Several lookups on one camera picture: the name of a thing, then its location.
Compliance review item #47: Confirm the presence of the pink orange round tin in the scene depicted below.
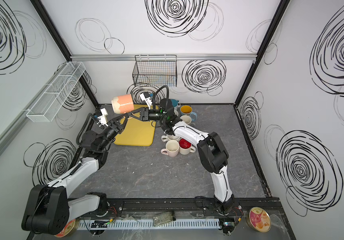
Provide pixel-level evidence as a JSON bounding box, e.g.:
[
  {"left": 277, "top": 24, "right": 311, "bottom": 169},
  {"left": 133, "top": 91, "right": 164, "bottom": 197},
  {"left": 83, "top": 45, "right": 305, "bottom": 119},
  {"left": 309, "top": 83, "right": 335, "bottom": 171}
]
[{"left": 246, "top": 207, "right": 272, "bottom": 233}]

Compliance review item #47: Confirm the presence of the black corrugated cable right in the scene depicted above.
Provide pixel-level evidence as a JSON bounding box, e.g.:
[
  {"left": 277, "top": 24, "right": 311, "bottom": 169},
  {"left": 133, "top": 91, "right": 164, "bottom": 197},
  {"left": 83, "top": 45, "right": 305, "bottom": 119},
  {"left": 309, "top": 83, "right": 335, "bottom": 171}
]
[{"left": 151, "top": 85, "right": 170, "bottom": 106}]

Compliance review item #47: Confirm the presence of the black corrugated cable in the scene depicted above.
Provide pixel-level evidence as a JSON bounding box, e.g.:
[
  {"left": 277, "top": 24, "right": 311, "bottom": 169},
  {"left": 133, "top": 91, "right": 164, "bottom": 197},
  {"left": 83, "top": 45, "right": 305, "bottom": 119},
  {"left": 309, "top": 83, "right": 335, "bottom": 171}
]
[
  {"left": 75, "top": 113, "right": 96, "bottom": 146},
  {"left": 151, "top": 85, "right": 170, "bottom": 106}
]

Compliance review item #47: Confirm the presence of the black wire wall basket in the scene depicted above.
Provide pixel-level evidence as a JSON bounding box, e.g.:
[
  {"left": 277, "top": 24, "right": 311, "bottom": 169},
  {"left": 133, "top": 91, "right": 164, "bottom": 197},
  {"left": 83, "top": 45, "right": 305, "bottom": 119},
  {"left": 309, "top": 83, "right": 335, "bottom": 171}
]
[{"left": 132, "top": 55, "right": 178, "bottom": 87}]

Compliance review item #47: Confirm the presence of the teal lidded white mug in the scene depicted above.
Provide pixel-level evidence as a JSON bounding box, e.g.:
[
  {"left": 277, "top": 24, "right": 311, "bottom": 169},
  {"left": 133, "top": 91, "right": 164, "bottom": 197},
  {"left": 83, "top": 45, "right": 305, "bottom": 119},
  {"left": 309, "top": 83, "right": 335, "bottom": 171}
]
[{"left": 171, "top": 99, "right": 181, "bottom": 108}]

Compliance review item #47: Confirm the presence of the beige speckled mug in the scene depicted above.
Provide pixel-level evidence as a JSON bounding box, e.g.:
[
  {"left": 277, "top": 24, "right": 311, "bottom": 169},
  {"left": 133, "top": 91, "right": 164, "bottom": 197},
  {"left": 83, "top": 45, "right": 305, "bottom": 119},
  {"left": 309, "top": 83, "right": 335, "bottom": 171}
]
[{"left": 161, "top": 135, "right": 181, "bottom": 142}]

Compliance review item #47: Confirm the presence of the white wire wall shelf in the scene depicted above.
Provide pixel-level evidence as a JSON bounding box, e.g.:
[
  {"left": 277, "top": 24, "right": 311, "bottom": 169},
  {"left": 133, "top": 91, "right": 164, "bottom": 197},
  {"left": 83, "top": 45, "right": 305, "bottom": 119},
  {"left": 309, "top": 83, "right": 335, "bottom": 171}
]
[{"left": 26, "top": 62, "right": 85, "bottom": 123}]

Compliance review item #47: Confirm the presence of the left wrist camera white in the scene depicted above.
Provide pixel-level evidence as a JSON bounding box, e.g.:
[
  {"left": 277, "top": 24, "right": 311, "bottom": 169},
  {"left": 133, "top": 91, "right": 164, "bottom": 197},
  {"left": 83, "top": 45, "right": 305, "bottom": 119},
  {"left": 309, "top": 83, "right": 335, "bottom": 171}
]
[{"left": 97, "top": 108, "right": 108, "bottom": 129}]

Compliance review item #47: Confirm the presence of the blue butterfly mug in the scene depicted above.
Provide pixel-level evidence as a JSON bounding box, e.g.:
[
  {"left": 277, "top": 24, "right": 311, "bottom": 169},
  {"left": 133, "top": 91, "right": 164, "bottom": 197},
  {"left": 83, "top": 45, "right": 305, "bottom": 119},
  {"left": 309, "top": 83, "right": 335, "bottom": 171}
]
[{"left": 180, "top": 105, "right": 198, "bottom": 122}]

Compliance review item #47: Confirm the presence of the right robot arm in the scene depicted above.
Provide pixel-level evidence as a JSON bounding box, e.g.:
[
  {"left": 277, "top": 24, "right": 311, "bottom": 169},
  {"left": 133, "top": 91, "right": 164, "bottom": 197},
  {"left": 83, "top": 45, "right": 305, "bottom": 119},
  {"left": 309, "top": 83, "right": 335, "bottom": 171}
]
[{"left": 128, "top": 99, "right": 234, "bottom": 214}]

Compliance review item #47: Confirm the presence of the pink mug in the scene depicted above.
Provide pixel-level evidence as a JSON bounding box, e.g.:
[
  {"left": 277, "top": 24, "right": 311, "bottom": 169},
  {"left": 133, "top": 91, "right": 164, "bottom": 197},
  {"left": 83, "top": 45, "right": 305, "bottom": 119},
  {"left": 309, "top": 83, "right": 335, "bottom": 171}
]
[{"left": 161, "top": 140, "right": 180, "bottom": 158}]

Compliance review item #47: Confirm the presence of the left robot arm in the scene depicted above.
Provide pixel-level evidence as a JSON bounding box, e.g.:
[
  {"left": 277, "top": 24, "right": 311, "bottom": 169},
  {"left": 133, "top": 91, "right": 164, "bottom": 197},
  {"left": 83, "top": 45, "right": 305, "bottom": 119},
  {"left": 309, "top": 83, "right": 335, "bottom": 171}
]
[{"left": 21, "top": 114, "right": 129, "bottom": 237}]

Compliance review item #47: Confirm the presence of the black corrugated cable left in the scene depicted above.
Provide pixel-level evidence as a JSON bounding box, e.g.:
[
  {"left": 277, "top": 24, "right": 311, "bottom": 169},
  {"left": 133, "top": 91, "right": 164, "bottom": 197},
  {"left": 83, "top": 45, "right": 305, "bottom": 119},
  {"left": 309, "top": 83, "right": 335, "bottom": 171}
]
[{"left": 75, "top": 113, "right": 96, "bottom": 146}]

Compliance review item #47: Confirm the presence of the white slotted cable duct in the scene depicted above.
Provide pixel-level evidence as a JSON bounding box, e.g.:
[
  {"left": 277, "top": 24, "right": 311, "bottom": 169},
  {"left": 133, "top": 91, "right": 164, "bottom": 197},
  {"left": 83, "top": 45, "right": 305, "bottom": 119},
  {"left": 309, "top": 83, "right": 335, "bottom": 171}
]
[{"left": 77, "top": 219, "right": 221, "bottom": 231}]

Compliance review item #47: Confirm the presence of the red round tin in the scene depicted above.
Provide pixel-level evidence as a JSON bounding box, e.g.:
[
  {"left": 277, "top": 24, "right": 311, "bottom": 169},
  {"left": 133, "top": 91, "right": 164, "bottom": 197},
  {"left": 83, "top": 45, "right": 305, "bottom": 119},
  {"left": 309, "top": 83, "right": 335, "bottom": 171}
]
[{"left": 55, "top": 219, "right": 79, "bottom": 238}]

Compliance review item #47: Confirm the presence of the clear plastic packet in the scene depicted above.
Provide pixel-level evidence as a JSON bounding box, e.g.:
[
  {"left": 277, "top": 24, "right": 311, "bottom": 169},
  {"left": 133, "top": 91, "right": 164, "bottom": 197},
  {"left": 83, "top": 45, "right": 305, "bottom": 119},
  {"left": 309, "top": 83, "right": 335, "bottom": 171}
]
[{"left": 153, "top": 211, "right": 176, "bottom": 227}]

